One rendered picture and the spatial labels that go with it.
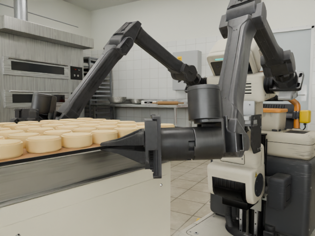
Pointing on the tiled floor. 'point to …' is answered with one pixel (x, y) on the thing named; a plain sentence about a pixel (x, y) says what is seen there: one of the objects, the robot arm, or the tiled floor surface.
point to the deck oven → (37, 64)
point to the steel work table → (145, 106)
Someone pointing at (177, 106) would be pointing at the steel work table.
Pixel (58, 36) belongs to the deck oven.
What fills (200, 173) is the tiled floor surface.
